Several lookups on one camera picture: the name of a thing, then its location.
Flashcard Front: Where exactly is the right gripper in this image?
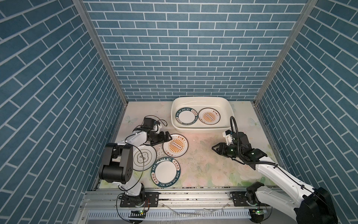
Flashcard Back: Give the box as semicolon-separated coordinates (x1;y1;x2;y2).
211;142;241;159

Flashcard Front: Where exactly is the orange sunburst plate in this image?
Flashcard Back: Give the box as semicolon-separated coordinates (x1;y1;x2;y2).
198;107;221;125
162;134;189;158

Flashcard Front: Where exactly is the green rim plate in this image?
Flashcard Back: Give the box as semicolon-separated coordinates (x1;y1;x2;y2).
175;107;198;126
151;157;181;188

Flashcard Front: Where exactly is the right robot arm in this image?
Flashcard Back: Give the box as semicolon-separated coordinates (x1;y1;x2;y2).
212;142;338;224

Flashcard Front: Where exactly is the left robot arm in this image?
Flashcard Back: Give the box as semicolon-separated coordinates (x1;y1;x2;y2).
98;115;172;207

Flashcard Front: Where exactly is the white plastic bin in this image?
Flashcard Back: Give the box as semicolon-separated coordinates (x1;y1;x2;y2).
170;97;234;133

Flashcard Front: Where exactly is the white plate grey flower outline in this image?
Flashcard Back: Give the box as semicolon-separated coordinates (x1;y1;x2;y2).
133;145;157;171

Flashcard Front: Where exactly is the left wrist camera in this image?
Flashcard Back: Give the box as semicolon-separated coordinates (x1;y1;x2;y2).
151;122;162;134

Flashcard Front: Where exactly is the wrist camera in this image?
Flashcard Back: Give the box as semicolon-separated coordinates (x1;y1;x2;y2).
223;116;250;146
151;122;162;134

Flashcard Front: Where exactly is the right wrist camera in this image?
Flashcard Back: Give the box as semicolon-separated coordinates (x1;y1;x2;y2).
223;116;250;146

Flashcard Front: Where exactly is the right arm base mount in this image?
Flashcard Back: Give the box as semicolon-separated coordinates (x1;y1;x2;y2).
228;191;258;207

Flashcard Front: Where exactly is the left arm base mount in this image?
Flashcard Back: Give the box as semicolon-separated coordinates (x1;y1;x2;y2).
119;192;159;208

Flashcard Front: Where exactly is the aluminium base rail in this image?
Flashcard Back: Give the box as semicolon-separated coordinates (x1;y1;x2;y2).
72;187;321;224

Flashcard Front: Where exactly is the left corner aluminium post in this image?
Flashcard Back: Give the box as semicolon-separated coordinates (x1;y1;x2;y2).
72;0;129;106

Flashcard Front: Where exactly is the corner aluminium post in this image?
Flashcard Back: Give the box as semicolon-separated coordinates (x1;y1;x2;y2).
253;0;318;106
72;0;129;106

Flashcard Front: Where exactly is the right corner aluminium post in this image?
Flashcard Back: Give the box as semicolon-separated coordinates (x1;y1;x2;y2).
253;0;318;106

